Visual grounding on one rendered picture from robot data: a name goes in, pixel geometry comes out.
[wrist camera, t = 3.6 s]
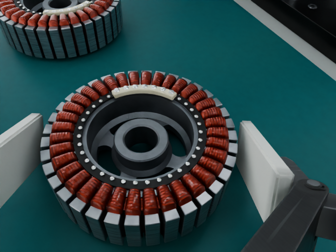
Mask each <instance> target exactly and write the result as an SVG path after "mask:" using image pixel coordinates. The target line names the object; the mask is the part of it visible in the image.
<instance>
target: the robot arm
mask: <svg viewBox="0 0 336 252"><path fill-rule="evenodd" d="M43 131H44V123H43V116H42V115H41V114H40V113H31V114H30V115H29V116H27V117H26V118H24V119H23V120H21V121H20V122H18V123H17V124H16V125H14V126H13V127H11V128H10V129H8V130H7V131H5V132H4V133H3V134H1V135H0V208H1V207H2V206H3V205H4V204H5V202H6V201H7V200H8V199H9V198H10V197H11V196H12V194H13V193H14V192H15V191H16V190H17V189H18V188H19V187H20V185H21V184H22V183H23V182H24V181H25V180H26V179H27V178H28V176H29V175H30V174H31V173H32V172H33V171H34V170H35V169H36V167H37V166H38V165H39V164H40V163H41V156H40V151H42V149H41V147H40V146H41V139H42V137H44V135H43ZM235 163H236V165H237V167H238V169H239V172H240V174H241V176H242V178H243V180H244V182H245V184H246V186H247V189H248V191H249V193H250V195H251V197H252V199H253V201H254V203H255V205H256V208H257V210H258V212H259V214H260V216H261V218H262V220H263V222H264V223H263V224H262V225H261V227H260V228H259V229H258V230H257V232H256V233H255V234H254V235H253V237H252V238H251V239H250V240H249V242H248V243H247V244H246V245H245V247H244V248H243V249H242V250H241V252H314V251H315V247H316V243H317V239H318V237H320V238H324V239H328V240H333V241H336V194H333V193H329V188H328V187H327V185H325V184H324V183H322V182H320V181H317V180H313V179H309V178H308V177H307V176H306V175H305V174H304V172H303V171H302V170H301V169H300V168H299V167H298V166H297V165H296V163H295V162H294V161H292V160H291V159H289V158H287V157H283V156H279V155H278V154H277V153H276V152H275V150H274V149H273V148H272V147H271V145H270V144H269V143H268V142H267V140H266V139H265V138H264V137H263V136H262V134H261V133H260V132H259V131H258V129H257V128H256V127H255V126H254V124H253V123H252V122H251V121H244V120H242V122H240V126H239V134H238V142H237V155H236V161H235Z"/></svg>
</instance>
